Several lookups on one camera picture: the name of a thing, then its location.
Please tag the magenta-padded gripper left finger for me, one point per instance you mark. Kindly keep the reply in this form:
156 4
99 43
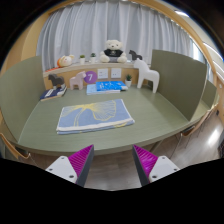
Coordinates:
63 168

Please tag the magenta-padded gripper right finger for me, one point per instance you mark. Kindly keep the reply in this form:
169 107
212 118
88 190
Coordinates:
161 168

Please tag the blue towel with yellow leaf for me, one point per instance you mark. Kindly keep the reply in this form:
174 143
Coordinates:
93 116

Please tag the dark blue book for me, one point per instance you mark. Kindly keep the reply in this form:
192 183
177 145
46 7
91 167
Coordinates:
50 94

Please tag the light blue book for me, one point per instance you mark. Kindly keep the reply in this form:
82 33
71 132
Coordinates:
91 90

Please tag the green desk partition panel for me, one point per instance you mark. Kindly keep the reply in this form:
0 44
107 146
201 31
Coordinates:
176 80
18 96

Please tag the dark grey horse figure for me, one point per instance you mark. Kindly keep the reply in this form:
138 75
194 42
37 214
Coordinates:
56 80

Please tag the pink horse figure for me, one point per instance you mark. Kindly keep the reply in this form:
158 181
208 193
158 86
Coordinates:
78 80

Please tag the small potted plant, white pot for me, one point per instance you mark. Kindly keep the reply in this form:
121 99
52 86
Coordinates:
82 60
128 82
93 58

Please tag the large white horse figure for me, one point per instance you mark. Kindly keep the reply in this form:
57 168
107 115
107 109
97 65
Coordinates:
148 75

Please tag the bright blue book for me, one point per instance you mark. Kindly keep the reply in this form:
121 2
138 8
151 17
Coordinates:
110 85

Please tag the round purple number sign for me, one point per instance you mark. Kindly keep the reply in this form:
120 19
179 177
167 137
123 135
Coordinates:
91 77

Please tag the cream and orange plush toy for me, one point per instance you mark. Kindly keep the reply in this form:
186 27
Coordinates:
65 61

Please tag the white teddy bear, black shirt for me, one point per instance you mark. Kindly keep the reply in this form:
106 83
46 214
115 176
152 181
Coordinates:
113 51

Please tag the white grey curtain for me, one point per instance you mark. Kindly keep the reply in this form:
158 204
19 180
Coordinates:
133 26

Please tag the ceiling light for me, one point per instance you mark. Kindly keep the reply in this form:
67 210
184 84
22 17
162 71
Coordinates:
181 13

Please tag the white wall socket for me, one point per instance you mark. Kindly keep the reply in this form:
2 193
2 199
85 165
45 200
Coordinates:
116 73
102 73

